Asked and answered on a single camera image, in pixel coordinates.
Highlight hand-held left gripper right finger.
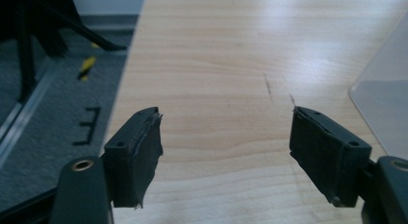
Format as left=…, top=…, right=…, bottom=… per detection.
left=289, top=106, right=373, bottom=209

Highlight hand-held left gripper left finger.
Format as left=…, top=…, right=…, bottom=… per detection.
left=101, top=106, right=164, bottom=210

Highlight clear plastic storage box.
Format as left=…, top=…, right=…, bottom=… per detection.
left=348, top=12, right=408, bottom=161

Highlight black floor tape marks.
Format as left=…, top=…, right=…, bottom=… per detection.
left=72, top=106, right=102, bottom=146

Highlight yellow black floor tape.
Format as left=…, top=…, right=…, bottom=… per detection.
left=77, top=56, right=97, bottom=82

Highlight black metal stand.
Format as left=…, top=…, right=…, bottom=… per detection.
left=0, top=0, right=128, bottom=104

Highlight metal floor rail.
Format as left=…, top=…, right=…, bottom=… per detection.
left=0, top=62, right=64, bottom=169

